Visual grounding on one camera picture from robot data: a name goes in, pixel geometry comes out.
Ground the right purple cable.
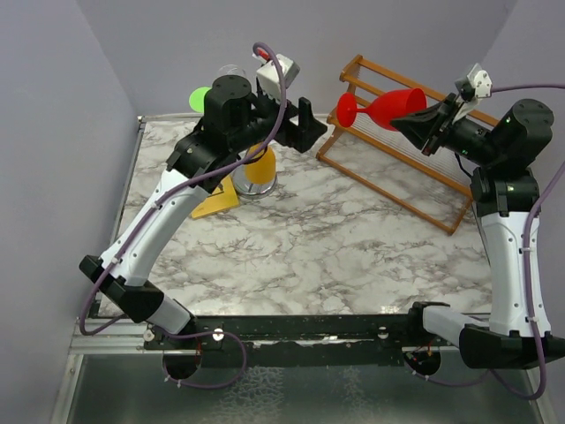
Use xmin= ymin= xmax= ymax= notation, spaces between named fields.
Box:
xmin=414 ymin=83 xmax=565 ymax=401

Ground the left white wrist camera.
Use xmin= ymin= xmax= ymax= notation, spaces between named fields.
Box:
xmin=252 ymin=49 xmax=300 ymax=102

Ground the red plastic wine glass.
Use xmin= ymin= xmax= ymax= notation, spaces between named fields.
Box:
xmin=336 ymin=88 xmax=427 ymax=131

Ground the chrome wine glass rack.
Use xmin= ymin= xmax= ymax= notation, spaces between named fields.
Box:
xmin=231 ymin=165 xmax=277 ymax=199

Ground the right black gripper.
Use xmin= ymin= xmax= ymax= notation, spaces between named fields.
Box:
xmin=391 ymin=93 xmax=502 ymax=165

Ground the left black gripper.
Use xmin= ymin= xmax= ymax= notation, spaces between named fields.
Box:
xmin=230 ymin=83 xmax=327 ymax=153

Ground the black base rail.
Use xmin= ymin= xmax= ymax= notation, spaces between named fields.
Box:
xmin=145 ymin=304 xmax=460 ymax=367

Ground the green plastic wine glass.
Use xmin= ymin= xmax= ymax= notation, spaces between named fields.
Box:
xmin=188 ymin=87 xmax=211 ymax=113

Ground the yellow plastic wine glass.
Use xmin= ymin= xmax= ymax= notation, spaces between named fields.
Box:
xmin=244 ymin=146 xmax=276 ymax=185

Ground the wooden shelf rack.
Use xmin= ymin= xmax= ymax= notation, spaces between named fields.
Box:
xmin=316 ymin=54 xmax=472 ymax=235

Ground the clear wine glass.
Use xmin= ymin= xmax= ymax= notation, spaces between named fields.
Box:
xmin=217 ymin=64 xmax=247 ymax=78

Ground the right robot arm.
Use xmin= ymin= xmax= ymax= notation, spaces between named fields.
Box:
xmin=390 ymin=95 xmax=564 ymax=369

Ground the purple cable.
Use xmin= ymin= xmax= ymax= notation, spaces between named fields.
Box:
xmin=414 ymin=83 xmax=565 ymax=401
xmin=78 ymin=42 xmax=290 ymax=390

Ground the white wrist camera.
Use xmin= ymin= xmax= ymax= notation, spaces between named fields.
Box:
xmin=252 ymin=49 xmax=300 ymax=102
xmin=453 ymin=63 xmax=493 ymax=122

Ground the yellow book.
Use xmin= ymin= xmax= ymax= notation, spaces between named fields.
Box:
xmin=191 ymin=175 xmax=240 ymax=219

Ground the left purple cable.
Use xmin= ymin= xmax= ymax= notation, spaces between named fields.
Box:
xmin=78 ymin=42 xmax=290 ymax=390

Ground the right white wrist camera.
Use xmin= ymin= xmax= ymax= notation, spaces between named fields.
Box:
xmin=453 ymin=63 xmax=493 ymax=122

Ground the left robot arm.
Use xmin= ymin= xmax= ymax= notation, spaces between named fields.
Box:
xmin=79 ymin=75 xmax=327 ymax=349

